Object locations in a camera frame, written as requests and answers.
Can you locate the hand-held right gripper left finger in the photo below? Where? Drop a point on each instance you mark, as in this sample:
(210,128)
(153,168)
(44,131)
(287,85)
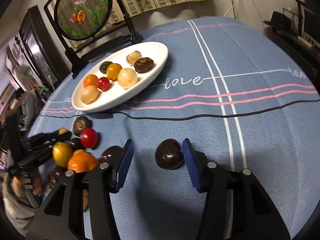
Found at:
(123,165)

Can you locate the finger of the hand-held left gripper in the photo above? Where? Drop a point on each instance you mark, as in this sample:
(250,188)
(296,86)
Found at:
(40,157)
(47,138)

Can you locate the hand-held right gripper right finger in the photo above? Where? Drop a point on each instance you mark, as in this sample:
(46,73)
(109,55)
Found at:
(190,162)

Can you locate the small yellow kumquat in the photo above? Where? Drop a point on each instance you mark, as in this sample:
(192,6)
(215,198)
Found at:
(63,131)
(78,152)

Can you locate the glossy dark chestnut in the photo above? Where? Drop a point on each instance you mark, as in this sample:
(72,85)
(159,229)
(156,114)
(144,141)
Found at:
(104,66)
(170,154)
(110,152)

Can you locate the red cherry tomato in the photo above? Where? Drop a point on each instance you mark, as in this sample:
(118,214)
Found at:
(103,83)
(88,138)

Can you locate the large orange mandarin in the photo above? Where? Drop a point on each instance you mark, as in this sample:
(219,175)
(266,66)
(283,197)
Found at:
(82,163)

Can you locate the beige round fruit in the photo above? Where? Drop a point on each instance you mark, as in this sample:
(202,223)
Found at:
(86,197)
(127,78)
(90,94)
(133,57)

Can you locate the small orange tangerine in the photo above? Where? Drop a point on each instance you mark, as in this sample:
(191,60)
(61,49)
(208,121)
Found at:
(90,80)

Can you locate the yellow orange tomato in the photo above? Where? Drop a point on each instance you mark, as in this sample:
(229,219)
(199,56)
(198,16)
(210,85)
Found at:
(114,71)

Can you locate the white oval plate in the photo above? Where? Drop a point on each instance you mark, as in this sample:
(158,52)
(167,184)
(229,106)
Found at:
(155,52)

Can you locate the person's left forearm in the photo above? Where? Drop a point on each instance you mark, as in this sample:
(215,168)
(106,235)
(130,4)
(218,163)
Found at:
(17,205)

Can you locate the person's left hand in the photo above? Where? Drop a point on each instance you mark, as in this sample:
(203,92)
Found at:
(36,183)

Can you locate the standing fan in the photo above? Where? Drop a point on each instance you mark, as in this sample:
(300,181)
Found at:
(21,73)

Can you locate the blue striped tablecloth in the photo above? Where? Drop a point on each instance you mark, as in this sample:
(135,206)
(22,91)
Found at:
(250,130)

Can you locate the dark wooden framed panel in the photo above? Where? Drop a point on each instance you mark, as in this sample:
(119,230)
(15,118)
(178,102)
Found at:
(37,27)

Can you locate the round goldfish screen ornament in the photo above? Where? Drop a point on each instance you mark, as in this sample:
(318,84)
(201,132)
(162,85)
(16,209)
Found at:
(82,12)

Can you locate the dark wooden desk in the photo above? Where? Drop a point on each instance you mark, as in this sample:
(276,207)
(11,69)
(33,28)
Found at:
(295,52)

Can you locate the black hat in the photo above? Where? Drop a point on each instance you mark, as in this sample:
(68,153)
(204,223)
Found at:
(280,20)

